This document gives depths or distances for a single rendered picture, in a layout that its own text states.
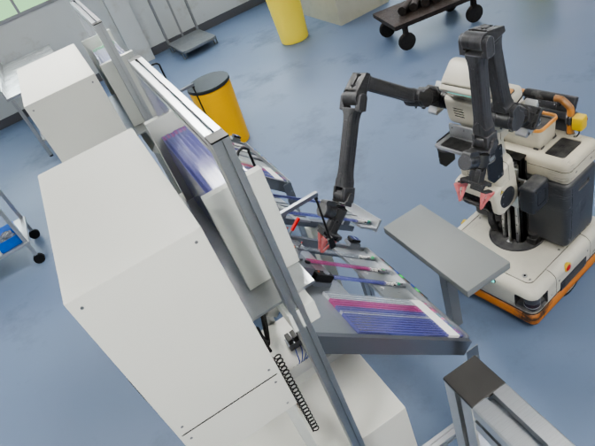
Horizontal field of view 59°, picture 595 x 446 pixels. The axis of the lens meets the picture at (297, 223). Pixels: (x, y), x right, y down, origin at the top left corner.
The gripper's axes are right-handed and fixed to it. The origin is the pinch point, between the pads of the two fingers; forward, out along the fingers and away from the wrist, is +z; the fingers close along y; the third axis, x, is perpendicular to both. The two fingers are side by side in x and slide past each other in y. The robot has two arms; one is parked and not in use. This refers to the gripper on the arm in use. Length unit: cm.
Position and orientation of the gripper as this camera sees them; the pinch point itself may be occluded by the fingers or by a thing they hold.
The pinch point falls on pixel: (320, 249)
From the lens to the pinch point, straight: 216.3
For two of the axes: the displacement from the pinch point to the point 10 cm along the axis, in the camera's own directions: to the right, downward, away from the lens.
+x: 8.0, 1.9, 5.8
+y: 4.6, 4.4, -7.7
